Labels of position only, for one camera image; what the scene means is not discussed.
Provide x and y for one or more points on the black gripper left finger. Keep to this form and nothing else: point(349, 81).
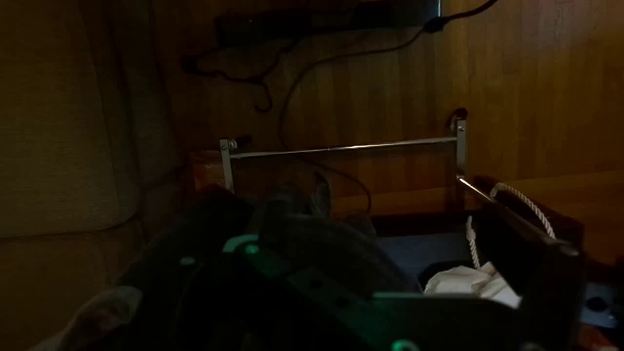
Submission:
point(304, 286)

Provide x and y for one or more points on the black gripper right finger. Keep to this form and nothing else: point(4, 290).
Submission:
point(551, 299)

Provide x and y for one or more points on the white cloth garment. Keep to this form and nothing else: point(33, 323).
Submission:
point(470, 282)

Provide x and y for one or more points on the dark blue hanging robe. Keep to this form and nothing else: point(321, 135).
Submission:
point(214, 260)

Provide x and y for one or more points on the chrome rack base bar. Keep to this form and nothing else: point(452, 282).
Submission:
point(343, 149)

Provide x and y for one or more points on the black power strip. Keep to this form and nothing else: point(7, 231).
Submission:
point(304, 22)

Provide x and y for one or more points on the chrome rack low rail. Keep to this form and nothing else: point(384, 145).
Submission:
point(512, 215)

